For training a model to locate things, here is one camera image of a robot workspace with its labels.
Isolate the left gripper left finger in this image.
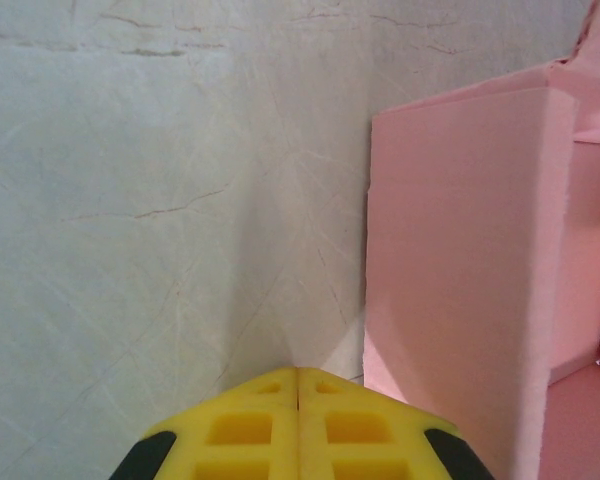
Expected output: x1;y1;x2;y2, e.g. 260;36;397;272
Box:
108;367;300;480

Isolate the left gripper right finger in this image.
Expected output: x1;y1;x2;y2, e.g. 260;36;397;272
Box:
298;367;492;480

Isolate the pink paper box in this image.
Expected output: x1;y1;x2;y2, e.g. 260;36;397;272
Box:
362;0;600;480

